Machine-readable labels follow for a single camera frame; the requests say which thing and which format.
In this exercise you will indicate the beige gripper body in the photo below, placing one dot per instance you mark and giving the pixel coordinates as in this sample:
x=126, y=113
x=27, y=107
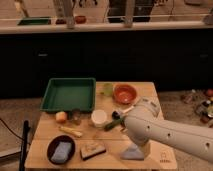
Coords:
x=140, y=148

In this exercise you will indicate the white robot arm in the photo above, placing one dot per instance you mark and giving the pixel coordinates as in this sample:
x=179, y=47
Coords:
x=142, y=123

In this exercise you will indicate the green plastic tray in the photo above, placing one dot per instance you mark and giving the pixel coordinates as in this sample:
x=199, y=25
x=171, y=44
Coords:
x=66, y=94

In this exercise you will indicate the background green tray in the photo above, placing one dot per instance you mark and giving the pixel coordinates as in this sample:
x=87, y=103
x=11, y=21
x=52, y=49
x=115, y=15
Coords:
x=35, y=21

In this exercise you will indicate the grey blue cloth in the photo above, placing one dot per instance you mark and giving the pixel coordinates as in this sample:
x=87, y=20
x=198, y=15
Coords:
x=132, y=153

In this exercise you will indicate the black round cap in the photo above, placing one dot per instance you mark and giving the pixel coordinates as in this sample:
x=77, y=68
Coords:
x=116, y=115

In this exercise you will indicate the white round cup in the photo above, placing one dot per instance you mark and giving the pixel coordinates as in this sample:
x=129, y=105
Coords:
x=99, y=118

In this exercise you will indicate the orange bowl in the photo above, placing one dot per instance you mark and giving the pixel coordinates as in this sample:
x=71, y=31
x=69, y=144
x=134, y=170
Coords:
x=124, y=94

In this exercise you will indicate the light green cup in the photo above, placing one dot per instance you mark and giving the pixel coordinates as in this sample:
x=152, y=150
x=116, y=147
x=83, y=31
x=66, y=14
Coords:
x=107, y=89

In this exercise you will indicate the yellow stick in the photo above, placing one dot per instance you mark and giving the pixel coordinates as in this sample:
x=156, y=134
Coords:
x=71, y=131

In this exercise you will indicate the small metal cup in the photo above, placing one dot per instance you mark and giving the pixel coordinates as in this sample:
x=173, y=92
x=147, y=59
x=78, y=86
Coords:
x=76, y=116

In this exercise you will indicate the blue sponge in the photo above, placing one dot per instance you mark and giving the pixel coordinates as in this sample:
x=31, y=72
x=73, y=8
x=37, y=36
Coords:
x=61, y=152

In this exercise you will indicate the small orange fruit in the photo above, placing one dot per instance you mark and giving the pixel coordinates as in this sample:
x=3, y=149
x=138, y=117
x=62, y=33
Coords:
x=61, y=117

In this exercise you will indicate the black bowl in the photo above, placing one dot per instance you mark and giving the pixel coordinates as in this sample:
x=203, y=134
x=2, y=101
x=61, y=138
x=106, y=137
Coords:
x=55, y=142

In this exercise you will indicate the background red bowl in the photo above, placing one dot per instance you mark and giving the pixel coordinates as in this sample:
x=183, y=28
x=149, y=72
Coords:
x=80, y=19

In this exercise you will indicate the black chair frame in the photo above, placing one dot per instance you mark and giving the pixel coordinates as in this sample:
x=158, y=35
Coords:
x=23, y=154

